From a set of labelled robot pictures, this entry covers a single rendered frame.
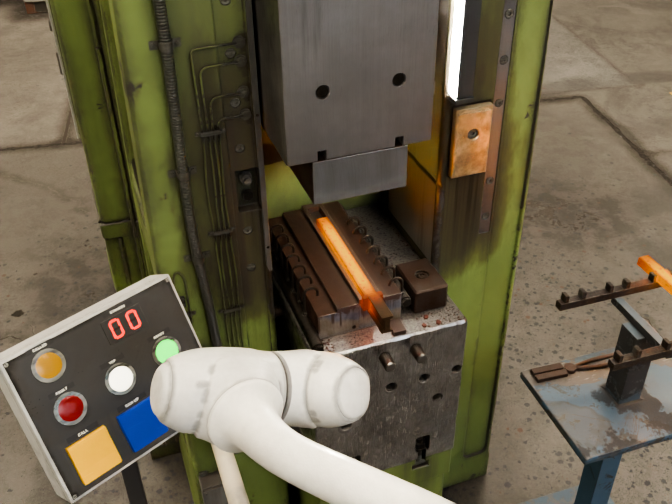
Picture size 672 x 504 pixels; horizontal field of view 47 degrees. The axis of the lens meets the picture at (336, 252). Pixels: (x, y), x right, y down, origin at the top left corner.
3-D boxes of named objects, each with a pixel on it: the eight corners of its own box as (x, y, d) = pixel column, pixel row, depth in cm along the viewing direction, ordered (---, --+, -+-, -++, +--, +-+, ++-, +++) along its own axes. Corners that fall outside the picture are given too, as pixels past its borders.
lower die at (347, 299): (400, 318, 178) (401, 289, 173) (318, 339, 173) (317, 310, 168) (338, 224, 211) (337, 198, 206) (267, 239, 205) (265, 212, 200)
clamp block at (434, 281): (447, 306, 182) (449, 284, 178) (414, 315, 179) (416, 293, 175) (425, 277, 191) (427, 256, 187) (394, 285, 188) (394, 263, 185)
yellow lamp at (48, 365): (66, 377, 132) (60, 358, 130) (38, 384, 131) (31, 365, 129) (65, 365, 135) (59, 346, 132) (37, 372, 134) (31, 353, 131)
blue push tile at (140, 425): (169, 430, 144) (153, 395, 142) (135, 453, 140) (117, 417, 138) (165, 429, 145) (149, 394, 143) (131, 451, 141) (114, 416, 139)
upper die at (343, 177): (406, 186, 158) (408, 144, 152) (313, 205, 152) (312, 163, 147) (336, 104, 190) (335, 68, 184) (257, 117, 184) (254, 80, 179)
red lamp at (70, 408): (87, 419, 134) (82, 402, 132) (60, 426, 133) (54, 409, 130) (86, 407, 137) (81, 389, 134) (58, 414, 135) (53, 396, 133)
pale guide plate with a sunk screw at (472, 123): (486, 172, 179) (494, 104, 169) (451, 179, 176) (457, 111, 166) (482, 168, 180) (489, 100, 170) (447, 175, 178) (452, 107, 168)
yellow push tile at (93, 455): (123, 461, 138) (105, 425, 136) (86, 486, 134) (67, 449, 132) (119, 459, 140) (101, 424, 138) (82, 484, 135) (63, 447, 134)
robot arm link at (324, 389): (320, 348, 118) (246, 346, 110) (387, 353, 106) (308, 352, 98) (317, 419, 117) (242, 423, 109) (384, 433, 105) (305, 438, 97)
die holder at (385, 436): (454, 448, 204) (468, 319, 178) (318, 490, 193) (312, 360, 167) (373, 319, 247) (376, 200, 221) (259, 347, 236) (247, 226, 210)
